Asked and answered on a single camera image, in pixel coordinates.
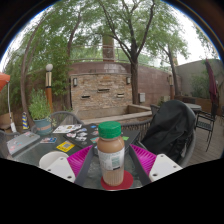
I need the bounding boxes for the flat round red coaster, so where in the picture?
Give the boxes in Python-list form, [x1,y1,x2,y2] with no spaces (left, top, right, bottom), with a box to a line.
[100,170,135,191]

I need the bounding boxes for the black laptop with stickers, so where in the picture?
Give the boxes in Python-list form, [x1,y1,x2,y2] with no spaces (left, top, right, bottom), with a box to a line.
[64,123,141,149]

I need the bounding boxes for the wooden globe lamp post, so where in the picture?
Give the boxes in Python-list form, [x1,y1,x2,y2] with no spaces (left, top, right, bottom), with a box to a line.
[44,63,55,113]

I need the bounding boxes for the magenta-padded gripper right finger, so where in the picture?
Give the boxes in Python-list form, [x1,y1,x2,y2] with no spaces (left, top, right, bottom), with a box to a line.
[128,143,184,186]

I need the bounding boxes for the grey wall utility box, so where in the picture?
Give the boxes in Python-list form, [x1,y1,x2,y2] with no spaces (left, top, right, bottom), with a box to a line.
[138,92,147,104]

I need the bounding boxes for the grey laptop with stickers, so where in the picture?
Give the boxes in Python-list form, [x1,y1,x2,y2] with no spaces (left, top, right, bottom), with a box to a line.
[6,130,41,156]

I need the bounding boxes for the round patio table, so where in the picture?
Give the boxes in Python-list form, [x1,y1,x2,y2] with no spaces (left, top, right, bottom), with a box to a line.
[184,103,203,113]

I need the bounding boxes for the grey chair holding backpack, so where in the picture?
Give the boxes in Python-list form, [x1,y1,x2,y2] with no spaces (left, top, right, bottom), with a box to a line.
[121,103,198,169]

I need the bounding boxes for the black metal patio chair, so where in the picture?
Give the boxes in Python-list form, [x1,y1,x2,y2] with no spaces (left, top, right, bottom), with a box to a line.
[195,110,218,153]

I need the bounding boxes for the leaning grey-trunk tree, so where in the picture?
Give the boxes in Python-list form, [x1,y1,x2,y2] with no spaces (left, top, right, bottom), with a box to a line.
[6,6,88,129]

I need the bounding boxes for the closed maroon patio umbrella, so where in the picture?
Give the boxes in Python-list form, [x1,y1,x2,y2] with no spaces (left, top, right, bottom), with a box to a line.
[204,58,220,108]

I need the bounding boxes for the black backpack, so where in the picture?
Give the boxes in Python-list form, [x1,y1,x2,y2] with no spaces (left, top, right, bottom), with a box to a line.
[141,99,197,164]

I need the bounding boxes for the yellow sticker card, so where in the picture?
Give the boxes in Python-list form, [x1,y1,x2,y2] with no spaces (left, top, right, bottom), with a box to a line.
[55,140,76,153]

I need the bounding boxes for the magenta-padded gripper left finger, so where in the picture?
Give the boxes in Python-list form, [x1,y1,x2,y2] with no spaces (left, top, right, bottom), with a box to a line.
[46,144,96,187]

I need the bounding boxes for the green-capped brown drink bottle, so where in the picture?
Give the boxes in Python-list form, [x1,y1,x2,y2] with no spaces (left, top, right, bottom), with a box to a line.
[96,120,126,187]

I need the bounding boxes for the blue yellow striped post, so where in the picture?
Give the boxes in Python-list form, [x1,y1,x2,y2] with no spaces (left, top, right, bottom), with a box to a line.
[21,111,30,130]

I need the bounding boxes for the dark-trunk tall tree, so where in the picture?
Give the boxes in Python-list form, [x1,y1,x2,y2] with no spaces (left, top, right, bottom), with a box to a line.
[93,0,181,106]

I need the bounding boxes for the white printed paper sheet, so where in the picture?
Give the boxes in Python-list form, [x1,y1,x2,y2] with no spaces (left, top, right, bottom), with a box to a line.
[52,123,83,134]

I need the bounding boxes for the blue sticker card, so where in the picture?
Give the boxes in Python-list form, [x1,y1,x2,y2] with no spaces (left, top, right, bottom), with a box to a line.
[39,136,58,144]

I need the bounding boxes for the potted green plant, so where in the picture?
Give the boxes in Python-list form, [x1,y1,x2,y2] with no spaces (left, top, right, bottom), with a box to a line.
[28,88,54,136]

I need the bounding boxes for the white mug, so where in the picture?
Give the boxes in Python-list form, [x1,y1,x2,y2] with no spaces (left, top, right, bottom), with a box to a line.
[38,150,70,169]

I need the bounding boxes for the orange patio umbrella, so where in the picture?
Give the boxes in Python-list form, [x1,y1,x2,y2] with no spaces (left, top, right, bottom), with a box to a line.
[0,72,17,133]

